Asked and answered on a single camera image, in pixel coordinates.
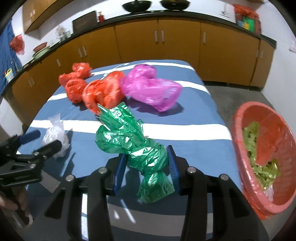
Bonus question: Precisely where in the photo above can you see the dark green plastic bag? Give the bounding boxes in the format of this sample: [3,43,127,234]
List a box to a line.
[95,102,175,204]

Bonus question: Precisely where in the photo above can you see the magenta plastic bag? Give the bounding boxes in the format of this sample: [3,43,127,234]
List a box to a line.
[119,64,182,112]

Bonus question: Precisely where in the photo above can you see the lime green paw bag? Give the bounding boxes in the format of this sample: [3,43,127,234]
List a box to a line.
[242,121,281,191]

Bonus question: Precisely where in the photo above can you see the person hand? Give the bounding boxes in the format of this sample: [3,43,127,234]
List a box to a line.
[1,186,30,216]

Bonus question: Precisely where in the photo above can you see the clear crumpled plastic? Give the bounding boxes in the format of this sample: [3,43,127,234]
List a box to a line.
[42,113,70,159]

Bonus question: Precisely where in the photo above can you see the blue white striped tablecloth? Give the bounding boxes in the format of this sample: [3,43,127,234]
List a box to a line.
[30,60,240,240]

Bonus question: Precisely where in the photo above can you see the knotted red plastic bag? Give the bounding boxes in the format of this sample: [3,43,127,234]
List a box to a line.
[58,62,92,103]

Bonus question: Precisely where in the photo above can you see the stacked bowls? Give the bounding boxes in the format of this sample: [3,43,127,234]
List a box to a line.
[32,42,50,60]

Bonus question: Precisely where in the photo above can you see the red plastic basket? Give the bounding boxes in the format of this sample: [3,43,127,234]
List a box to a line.
[231,101,295,220]

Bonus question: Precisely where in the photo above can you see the hanging red bag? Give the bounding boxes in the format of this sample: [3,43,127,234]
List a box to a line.
[10,35,25,55]

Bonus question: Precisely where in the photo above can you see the jar in plastic bag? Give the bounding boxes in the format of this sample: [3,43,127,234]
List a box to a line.
[56,25,71,42]

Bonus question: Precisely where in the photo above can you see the wooden lower cabinets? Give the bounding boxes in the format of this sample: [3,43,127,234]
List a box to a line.
[3,16,276,123]

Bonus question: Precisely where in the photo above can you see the wooden upper cabinet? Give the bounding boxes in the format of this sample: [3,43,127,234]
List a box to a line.
[22,0,72,34]

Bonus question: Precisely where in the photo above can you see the dark cutting board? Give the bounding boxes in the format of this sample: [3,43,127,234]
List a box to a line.
[72,11,97,34]

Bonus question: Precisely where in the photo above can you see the red bottle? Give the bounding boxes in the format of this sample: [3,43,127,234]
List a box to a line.
[98,11,105,23]

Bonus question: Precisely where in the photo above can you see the black wok left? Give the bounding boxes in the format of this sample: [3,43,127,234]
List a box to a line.
[122,0,152,13]

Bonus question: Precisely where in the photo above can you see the black wok with lid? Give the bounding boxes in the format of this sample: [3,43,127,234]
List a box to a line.
[160,0,190,11]

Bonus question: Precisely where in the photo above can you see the red bag box stack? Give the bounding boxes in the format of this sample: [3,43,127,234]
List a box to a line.
[233,4,261,35]

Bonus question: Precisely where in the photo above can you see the wall power socket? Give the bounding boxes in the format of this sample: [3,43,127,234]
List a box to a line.
[220,11,229,18]

